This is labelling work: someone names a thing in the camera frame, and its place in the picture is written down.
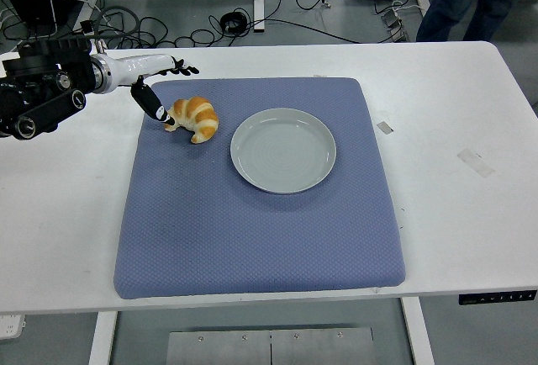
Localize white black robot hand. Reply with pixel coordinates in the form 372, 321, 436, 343
104, 53, 201, 128

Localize golden croissant bread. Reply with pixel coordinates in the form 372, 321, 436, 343
163, 96, 220, 145

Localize round grey plate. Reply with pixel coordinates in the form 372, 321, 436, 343
229, 107, 338, 195

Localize grey metal plate with screws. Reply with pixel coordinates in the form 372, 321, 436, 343
166, 325, 375, 365

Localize blue quilted mat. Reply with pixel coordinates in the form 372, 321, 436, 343
113, 77, 407, 301

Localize grey foot pedal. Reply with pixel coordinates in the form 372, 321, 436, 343
380, 7, 410, 42

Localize white table leg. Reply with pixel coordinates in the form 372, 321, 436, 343
400, 296, 436, 365
87, 311, 119, 365

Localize white power strip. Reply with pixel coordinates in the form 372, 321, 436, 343
0, 314, 26, 340

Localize large clear tape strip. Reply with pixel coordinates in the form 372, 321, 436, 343
456, 148, 495, 178

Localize black table control panel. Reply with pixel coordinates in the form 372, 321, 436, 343
457, 292, 538, 306

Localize coiled black cable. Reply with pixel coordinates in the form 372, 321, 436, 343
219, 10, 251, 34

